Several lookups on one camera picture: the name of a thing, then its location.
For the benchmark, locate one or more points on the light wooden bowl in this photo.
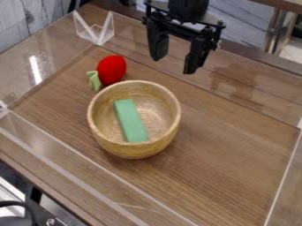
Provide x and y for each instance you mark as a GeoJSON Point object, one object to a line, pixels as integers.
{"type": "Point", "coordinates": [158, 108]}

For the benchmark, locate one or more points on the red plush strawberry green leaves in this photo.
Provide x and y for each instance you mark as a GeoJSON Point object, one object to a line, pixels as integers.
{"type": "Point", "coordinates": [110, 71]}

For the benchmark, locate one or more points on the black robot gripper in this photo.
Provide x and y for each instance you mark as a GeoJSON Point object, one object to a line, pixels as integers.
{"type": "Point", "coordinates": [185, 19]}

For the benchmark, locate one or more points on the green rectangular block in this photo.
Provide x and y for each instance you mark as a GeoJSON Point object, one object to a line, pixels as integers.
{"type": "Point", "coordinates": [130, 121]}

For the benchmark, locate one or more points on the wooden chair frame background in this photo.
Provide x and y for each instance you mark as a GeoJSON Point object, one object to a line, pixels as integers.
{"type": "Point", "coordinates": [282, 24]}

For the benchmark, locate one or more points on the black metal table leg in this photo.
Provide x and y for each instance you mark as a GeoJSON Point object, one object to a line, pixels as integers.
{"type": "Point", "coordinates": [43, 217]}

